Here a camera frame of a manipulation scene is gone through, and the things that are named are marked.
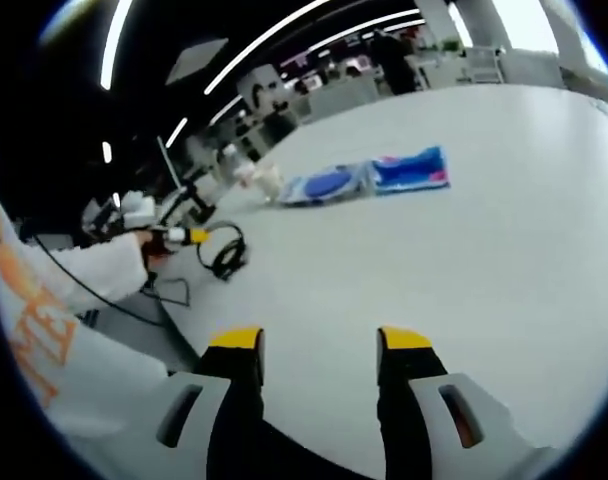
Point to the clear water bottle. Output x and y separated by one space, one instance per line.
238 167

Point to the ceiling light strip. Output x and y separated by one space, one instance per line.
264 45

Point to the large blue-white plastic bag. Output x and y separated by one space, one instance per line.
326 185

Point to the green potted plant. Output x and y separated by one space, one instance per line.
450 46

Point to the white tabletop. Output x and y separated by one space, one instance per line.
384 250

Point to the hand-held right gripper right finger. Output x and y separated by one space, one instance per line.
409 415

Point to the white mesh chair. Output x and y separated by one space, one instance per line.
482 65

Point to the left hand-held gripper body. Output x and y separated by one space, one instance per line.
139 210

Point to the small blue tissue packet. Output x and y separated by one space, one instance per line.
411 170

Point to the patterned paper cup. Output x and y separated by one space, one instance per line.
268 182

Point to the person's left hand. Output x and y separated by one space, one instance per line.
154 246

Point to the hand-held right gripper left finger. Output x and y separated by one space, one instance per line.
234 410

